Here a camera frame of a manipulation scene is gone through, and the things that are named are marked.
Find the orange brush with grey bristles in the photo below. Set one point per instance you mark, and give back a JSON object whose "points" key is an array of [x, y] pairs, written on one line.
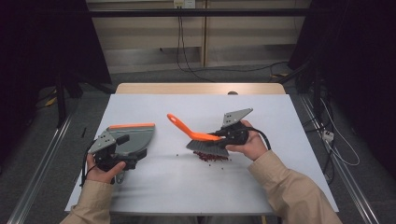
{"points": [[199, 137]]}

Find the white board sheet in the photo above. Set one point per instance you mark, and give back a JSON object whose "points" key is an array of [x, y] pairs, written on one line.
{"points": [[202, 193]]}

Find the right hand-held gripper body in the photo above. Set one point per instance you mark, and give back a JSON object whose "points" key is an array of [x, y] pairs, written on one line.
{"points": [[233, 117]]}

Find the grey dustpan with orange edge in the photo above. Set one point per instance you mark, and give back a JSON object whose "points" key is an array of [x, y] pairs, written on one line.
{"points": [[137, 137]]}

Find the aluminium floor rail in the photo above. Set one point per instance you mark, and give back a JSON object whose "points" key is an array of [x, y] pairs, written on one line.
{"points": [[348, 183], [37, 174]]}

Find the black metal stand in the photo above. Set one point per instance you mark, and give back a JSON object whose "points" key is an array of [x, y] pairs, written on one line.
{"points": [[60, 102], [317, 93]]}

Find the white power adapter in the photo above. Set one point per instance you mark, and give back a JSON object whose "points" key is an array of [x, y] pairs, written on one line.
{"points": [[328, 135]]}

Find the heap of red beans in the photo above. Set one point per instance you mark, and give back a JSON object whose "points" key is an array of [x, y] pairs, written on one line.
{"points": [[210, 156]]}

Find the person's left hand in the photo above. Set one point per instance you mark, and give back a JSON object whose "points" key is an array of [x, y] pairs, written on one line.
{"points": [[101, 175]]}

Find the wooden table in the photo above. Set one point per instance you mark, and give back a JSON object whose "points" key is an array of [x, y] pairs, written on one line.
{"points": [[186, 88]]}

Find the small black floor strip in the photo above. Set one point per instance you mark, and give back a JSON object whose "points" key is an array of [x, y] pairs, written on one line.
{"points": [[83, 132]]}

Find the dark curtain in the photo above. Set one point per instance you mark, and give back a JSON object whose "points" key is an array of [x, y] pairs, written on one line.
{"points": [[358, 62], [37, 56]]}

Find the person's right hand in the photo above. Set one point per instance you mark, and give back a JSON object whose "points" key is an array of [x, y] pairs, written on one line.
{"points": [[255, 146]]}

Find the white wall socket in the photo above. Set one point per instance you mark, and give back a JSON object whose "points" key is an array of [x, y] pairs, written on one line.
{"points": [[184, 3]]}

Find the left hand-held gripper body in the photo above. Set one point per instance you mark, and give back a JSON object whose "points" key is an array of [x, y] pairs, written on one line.
{"points": [[102, 143]]}

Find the yellow floor tape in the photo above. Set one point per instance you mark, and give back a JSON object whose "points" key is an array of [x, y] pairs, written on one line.
{"points": [[50, 101], [280, 75]]}

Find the dark round table grommet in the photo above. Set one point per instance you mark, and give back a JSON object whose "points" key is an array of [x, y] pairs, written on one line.
{"points": [[232, 92]]}

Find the black horizontal bar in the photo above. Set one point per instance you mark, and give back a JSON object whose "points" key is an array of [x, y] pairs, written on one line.
{"points": [[199, 12]]}

